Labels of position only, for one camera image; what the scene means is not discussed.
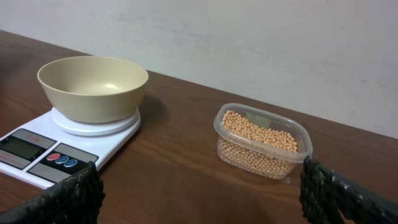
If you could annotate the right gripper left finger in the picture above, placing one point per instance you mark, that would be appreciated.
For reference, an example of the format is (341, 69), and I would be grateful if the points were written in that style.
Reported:
(75, 200)

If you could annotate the white digital kitchen scale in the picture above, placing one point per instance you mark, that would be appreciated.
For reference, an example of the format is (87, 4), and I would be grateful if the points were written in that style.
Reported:
(51, 147)

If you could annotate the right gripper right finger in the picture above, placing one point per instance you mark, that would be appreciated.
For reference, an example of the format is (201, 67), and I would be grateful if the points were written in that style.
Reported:
(327, 197)

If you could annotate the cream round bowl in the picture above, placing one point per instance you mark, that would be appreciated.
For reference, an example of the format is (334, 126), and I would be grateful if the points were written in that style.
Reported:
(93, 89)

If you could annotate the clear plastic soybean container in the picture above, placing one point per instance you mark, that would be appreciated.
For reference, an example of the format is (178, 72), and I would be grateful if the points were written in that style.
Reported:
(259, 141)

